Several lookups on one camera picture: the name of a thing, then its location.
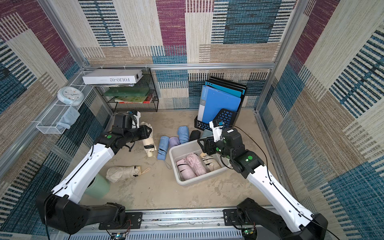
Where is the cream striped umbrella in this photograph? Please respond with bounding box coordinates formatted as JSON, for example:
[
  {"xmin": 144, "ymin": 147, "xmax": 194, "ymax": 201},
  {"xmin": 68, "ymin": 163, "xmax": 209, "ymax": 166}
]
[{"xmin": 200, "ymin": 153, "xmax": 221, "ymax": 172}]

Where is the light blue umbrella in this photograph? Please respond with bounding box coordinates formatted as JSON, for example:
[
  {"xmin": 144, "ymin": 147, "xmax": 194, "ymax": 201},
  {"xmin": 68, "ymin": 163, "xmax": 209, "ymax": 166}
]
[{"xmin": 157, "ymin": 136, "xmax": 170, "ymax": 161}]

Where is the white plastic storage box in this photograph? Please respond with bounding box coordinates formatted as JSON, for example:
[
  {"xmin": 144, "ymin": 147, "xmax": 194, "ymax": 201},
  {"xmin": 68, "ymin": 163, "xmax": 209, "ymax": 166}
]
[{"xmin": 169, "ymin": 140, "xmax": 231, "ymax": 186}]

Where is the lavender umbrella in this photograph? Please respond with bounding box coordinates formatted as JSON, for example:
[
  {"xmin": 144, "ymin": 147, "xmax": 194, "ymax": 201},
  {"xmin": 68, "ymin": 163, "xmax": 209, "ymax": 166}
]
[{"xmin": 169, "ymin": 137, "xmax": 181, "ymax": 148}]

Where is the beige umbrella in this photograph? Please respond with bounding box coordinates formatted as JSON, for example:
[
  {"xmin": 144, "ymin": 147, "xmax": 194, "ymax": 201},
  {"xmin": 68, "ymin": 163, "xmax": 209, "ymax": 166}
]
[{"xmin": 106, "ymin": 166, "xmax": 151, "ymax": 183}]

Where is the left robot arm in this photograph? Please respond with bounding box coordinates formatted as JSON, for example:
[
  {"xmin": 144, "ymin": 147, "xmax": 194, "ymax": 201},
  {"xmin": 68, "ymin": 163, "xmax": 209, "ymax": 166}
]
[{"xmin": 36, "ymin": 110, "xmax": 152, "ymax": 235}]

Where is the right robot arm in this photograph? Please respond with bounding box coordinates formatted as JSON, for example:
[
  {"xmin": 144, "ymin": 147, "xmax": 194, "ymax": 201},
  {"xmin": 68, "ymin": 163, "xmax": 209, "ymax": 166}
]
[{"xmin": 198, "ymin": 128, "xmax": 328, "ymax": 240}]

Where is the grey green folded umbrella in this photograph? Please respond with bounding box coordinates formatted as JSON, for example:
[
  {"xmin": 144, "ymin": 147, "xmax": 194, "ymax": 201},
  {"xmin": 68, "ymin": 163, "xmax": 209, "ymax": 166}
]
[{"xmin": 201, "ymin": 129, "xmax": 213, "ymax": 139}]

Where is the black folded umbrella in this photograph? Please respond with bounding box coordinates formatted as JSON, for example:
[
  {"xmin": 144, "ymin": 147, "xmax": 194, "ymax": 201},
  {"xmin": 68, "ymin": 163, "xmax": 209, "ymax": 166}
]
[{"xmin": 189, "ymin": 130, "xmax": 201, "ymax": 142}]

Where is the white folio box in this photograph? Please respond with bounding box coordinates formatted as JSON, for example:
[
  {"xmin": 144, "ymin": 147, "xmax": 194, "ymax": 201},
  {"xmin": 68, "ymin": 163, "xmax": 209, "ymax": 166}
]
[{"xmin": 83, "ymin": 69, "xmax": 143, "ymax": 85}]

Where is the black mesh file holder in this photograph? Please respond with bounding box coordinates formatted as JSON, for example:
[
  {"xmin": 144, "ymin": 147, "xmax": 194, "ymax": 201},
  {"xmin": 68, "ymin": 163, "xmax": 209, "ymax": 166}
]
[{"xmin": 194, "ymin": 109, "xmax": 238, "ymax": 131}]

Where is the green book on shelf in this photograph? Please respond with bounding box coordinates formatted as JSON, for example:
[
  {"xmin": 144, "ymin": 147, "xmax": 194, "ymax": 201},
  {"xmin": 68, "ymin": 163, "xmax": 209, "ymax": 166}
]
[{"xmin": 103, "ymin": 87, "xmax": 150, "ymax": 98}]

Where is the teal file folder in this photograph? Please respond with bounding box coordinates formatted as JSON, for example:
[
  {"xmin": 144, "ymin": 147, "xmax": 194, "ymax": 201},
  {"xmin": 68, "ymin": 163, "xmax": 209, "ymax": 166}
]
[{"xmin": 205, "ymin": 81, "xmax": 247, "ymax": 98}]

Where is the light blue cloth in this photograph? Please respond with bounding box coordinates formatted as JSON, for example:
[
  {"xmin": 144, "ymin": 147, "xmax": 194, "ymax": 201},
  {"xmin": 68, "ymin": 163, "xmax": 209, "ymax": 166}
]
[{"xmin": 57, "ymin": 107, "xmax": 80, "ymax": 131}]

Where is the green pen cup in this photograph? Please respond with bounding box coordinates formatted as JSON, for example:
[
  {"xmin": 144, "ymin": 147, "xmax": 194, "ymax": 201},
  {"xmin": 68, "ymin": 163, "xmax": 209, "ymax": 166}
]
[{"xmin": 85, "ymin": 174, "xmax": 110, "ymax": 199}]

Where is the white round clock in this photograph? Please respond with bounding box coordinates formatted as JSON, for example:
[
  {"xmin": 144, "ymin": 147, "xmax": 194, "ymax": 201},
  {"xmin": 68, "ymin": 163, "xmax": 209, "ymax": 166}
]
[{"xmin": 57, "ymin": 87, "xmax": 85, "ymax": 107}]

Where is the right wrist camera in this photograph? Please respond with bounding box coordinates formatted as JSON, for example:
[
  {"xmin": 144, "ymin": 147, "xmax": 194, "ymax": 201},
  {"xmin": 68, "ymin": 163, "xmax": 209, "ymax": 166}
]
[{"xmin": 209, "ymin": 119, "xmax": 224, "ymax": 143}]

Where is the black wire shelf rack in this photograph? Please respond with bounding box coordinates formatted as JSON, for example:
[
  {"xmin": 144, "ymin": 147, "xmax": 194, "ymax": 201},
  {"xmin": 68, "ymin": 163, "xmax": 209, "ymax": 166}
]
[{"xmin": 95, "ymin": 68, "xmax": 159, "ymax": 113}]

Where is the white wire wall basket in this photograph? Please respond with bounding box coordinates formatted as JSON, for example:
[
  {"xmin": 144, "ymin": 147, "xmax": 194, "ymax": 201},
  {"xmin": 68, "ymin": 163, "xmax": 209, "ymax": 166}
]
[{"xmin": 36, "ymin": 71, "xmax": 93, "ymax": 135}]

